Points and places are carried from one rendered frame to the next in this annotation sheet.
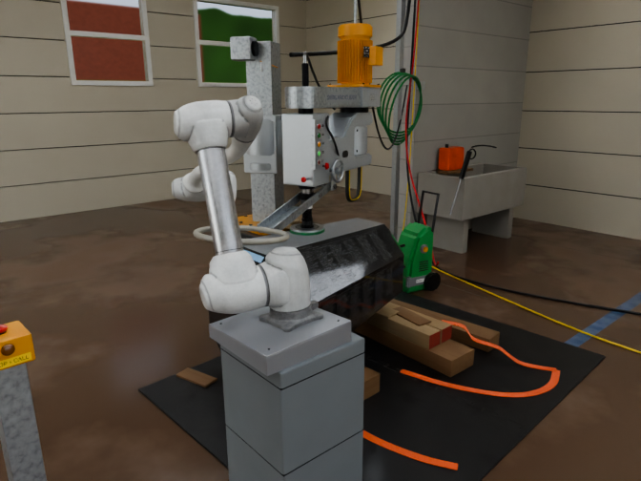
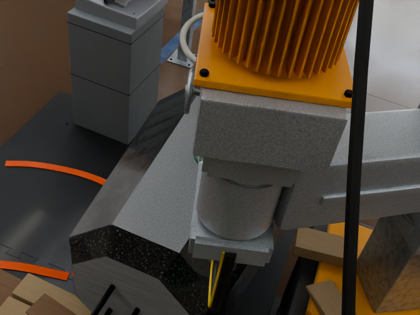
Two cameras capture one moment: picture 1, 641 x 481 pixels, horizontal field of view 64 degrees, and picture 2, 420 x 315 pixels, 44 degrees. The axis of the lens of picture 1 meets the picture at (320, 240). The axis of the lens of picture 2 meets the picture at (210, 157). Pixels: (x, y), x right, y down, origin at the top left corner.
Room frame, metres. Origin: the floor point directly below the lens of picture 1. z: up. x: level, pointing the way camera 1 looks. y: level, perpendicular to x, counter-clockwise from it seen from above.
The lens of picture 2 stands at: (4.39, -0.79, 2.26)
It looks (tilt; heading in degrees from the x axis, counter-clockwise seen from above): 43 degrees down; 147
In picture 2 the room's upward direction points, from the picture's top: 10 degrees clockwise
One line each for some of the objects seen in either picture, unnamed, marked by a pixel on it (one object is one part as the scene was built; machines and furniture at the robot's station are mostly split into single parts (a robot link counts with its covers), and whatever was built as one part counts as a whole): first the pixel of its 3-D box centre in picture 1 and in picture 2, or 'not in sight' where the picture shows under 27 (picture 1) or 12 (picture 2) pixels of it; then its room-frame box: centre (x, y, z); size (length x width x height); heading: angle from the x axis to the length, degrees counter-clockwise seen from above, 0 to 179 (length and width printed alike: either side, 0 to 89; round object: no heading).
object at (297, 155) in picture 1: (313, 150); not in sight; (3.19, 0.04, 1.36); 0.36 x 0.22 x 0.45; 150
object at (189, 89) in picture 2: (333, 170); (200, 92); (3.17, -0.08, 1.24); 0.15 x 0.10 x 0.15; 150
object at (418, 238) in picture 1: (415, 240); not in sight; (4.41, -0.85, 0.43); 0.35 x 0.35 x 0.87; 29
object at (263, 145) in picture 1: (292, 135); (408, 162); (3.79, 0.20, 1.41); 0.74 x 0.34 x 0.25; 79
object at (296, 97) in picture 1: (333, 100); (261, 16); (3.43, -0.09, 1.66); 0.96 x 0.25 x 0.17; 150
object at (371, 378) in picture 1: (354, 387); not in sight; (2.59, -0.19, 0.07); 0.30 x 0.12 x 0.12; 133
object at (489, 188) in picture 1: (471, 206); not in sight; (5.96, -1.80, 0.43); 1.30 x 0.62 x 0.86; 131
